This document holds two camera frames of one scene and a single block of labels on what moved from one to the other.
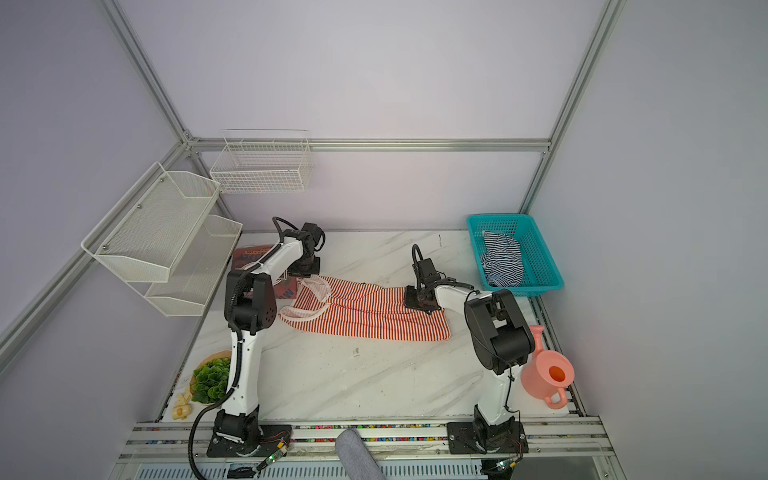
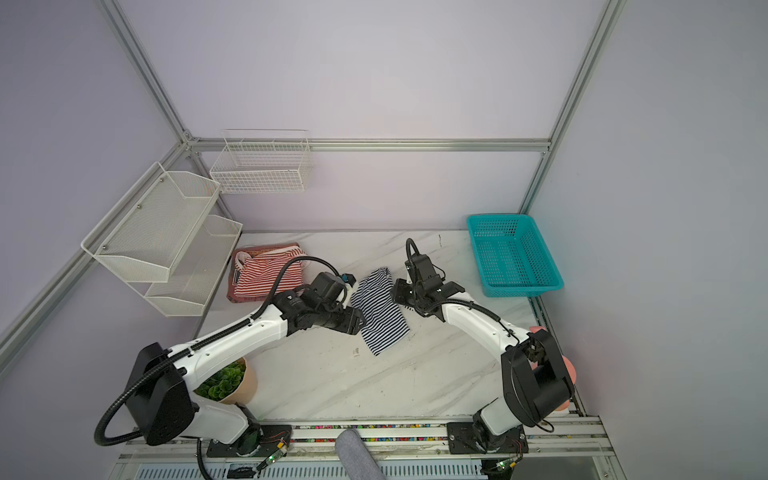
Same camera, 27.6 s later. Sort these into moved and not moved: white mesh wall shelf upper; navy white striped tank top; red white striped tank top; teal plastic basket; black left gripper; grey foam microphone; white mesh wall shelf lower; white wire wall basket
Moved: black left gripper; navy white striped tank top; red white striped tank top
Not moved: white mesh wall shelf upper; white wire wall basket; teal plastic basket; grey foam microphone; white mesh wall shelf lower
